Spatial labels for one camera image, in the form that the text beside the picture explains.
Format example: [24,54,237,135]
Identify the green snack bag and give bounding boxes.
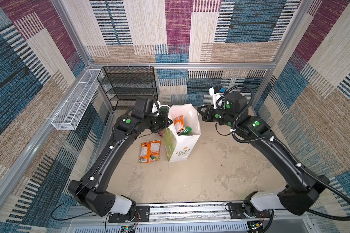
[178,126,192,136]

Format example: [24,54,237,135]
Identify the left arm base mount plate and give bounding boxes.
[108,205,150,223]

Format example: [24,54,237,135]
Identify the small orange snack bag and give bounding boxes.
[173,115,186,135]

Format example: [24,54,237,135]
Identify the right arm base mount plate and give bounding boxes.
[225,202,271,219]

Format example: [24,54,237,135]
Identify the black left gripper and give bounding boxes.
[144,111,173,133]

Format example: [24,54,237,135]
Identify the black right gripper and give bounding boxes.
[196,104,237,128]

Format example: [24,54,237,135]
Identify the white mesh wall basket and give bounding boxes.
[52,69,100,131]

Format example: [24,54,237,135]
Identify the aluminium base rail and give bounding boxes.
[61,201,318,233]

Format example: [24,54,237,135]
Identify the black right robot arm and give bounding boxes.
[197,85,350,221]

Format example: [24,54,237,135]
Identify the black wire shelf rack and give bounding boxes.
[97,66,158,110]

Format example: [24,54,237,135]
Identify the white paper bag with print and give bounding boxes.
[163,103,201,163]

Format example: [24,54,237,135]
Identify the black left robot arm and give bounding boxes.
[68,98,173,220]

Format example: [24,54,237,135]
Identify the purple berries candy bag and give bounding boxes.
[158,130,165,138]

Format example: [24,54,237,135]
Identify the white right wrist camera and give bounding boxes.
[209,85,225,109]

